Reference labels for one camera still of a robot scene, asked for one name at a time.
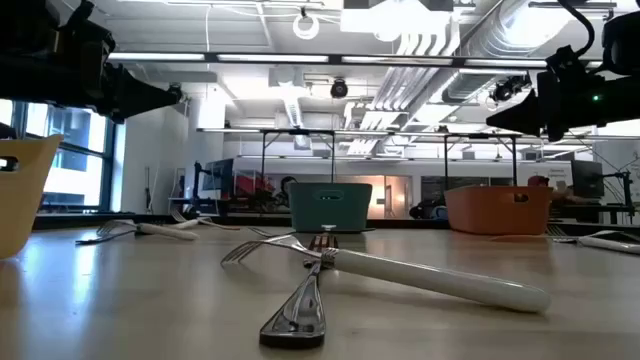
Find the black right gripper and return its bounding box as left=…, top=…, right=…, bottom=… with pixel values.
left=485, top=44, right=596, bottom=137

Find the silver ventilation duct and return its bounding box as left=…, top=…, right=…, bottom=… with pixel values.
left=439, top=0, right=584, bottom=104

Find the black aluminium table frame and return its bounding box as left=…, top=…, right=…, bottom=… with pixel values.
left=32, top=213, right=640, bottom=237

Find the yellow plastic bin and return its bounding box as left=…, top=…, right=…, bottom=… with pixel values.
left=0, top=133, right=64, bottom=260

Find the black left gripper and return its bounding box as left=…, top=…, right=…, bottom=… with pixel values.
left=47, top=0, right=171, bottom=117

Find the black overhead crossbar with lights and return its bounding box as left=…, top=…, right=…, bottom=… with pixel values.
left=107, top=51, right=604, bottom=70

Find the teal plastic bin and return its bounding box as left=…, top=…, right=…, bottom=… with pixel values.
left=288, top=182, right=374, bottom=234

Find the dark window frame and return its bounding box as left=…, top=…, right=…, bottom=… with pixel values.
left=0, top=97, right=117, bottom=214

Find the black ceiling camera on mount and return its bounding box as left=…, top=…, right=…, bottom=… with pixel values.
left=487, top=73, right=532, bottom=104

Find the black monitor on arm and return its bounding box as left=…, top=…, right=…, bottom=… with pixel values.
left=201, top=158, right=235, bottom=200
left=570, top=159, right=605, bottom=200

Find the dark bag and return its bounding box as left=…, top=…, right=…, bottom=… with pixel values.
left=408, top=197, right=450, bottom=221

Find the black monitor stand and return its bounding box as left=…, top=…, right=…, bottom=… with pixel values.
left=602, top=169, right=637, bottom=225

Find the black folding table frame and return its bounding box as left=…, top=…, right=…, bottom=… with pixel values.
left=258, top=128, right=337, bottom=184
left=442, top=132, right=520, bottom=188

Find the orange plastic bin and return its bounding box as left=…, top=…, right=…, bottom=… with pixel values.
left=443, top=185, right=554, bottom=236

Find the white coiled cable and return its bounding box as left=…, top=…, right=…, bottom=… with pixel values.
left=292, top=7, right=321, bottom=41

